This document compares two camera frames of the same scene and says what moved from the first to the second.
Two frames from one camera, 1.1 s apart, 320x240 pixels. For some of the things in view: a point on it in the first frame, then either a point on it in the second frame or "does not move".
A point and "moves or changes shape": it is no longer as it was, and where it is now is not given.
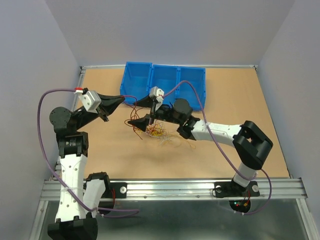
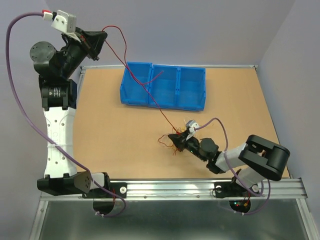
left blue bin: (135, 83) does not move
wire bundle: (157, 130) moves or changes shape
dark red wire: (130, 118) -> (144, 82)
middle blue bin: (166, 78) does not move
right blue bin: (197, 76) does not move
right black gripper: (141, 123) -> (178, 141)
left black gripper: (109, 103) -> (93, 40)
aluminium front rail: (185, 189) does not move
